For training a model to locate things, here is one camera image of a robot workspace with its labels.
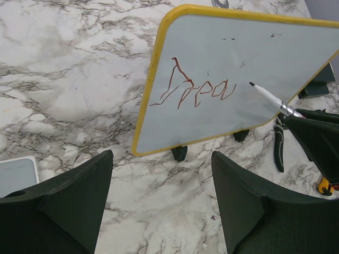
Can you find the small white grey eraser pad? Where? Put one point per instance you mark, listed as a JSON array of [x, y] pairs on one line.
[[18, 174]]

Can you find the white whiteboard marker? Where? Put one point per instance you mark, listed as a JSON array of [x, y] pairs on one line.
[[284, 108]]

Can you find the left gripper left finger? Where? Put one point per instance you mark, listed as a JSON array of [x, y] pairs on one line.
[[60, 215]]

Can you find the black rectangular box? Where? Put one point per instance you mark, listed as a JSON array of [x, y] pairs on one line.
[[318, 86]]

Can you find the yellow framed whiteboard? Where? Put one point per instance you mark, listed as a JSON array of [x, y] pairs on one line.
[[204, 62]]

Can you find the silver wrench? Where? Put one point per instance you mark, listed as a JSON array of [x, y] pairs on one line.
[[220, 3]]

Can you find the black handled pliers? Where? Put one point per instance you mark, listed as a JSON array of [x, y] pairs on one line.
[[279, 128]]

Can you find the yellow black utility knife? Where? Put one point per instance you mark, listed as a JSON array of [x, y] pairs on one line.
[[326, 188]]

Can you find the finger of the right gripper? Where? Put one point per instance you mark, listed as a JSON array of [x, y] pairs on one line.
[[317, 133]]

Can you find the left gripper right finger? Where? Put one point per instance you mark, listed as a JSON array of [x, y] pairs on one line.
[[259, 216]]

